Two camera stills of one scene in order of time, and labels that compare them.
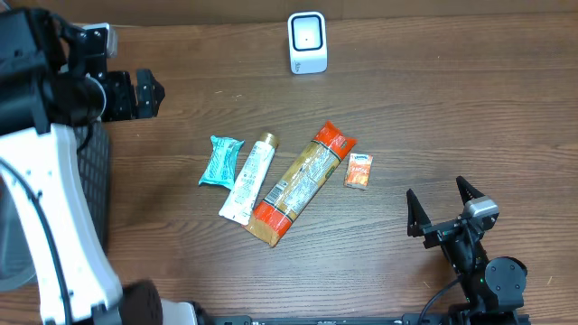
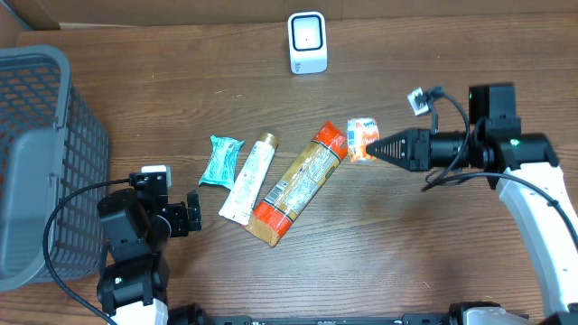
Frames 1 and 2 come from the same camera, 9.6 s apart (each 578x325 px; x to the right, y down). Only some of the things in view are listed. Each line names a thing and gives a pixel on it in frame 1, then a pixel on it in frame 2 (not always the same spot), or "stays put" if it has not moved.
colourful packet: (221, 163) stays put
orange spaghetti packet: (300, 183) stays put
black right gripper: (418, 220) -> (414, 152)
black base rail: (430, 319) stays put
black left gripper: (122, 85) -> (188, 220)
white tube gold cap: (241, 199) stays put
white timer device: (307, 33) stays put
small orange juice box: (358, 170) -> (361, 132)
